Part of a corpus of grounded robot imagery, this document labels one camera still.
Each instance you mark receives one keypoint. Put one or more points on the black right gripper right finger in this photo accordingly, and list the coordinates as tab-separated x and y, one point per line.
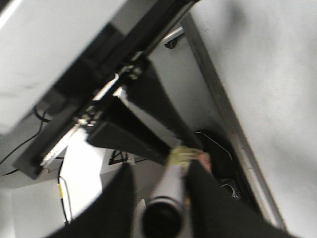
146	92

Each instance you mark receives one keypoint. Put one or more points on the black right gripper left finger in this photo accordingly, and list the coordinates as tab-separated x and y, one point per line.
119	129

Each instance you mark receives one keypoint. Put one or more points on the red magnet taped to marker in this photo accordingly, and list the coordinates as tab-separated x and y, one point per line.
205	161

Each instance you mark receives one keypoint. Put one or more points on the black and white whiteboard marker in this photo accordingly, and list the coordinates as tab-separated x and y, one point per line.
164	214

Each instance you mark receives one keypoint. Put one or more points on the grey aluminium whiteboard tray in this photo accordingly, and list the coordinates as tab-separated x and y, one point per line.
232	127

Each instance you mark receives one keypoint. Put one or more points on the white whiteboard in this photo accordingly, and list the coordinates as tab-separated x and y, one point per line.
265	53

